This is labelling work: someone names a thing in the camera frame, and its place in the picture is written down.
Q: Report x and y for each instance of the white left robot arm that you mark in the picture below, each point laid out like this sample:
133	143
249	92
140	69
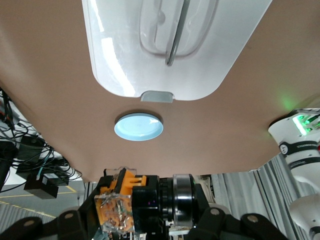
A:
300	155

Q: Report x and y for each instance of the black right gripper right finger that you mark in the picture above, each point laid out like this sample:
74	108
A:
225	225

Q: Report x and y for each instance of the white lidded box grey latches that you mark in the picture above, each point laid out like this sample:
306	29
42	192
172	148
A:
120	50

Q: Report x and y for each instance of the grey pleated curtain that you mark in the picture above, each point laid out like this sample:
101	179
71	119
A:
250	187

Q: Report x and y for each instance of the light blue round plate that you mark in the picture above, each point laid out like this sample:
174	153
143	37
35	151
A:
138	127

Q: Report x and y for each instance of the black power adapter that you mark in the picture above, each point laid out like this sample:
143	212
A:
41	186

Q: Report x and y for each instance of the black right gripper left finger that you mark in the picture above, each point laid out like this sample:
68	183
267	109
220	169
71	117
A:
72	222

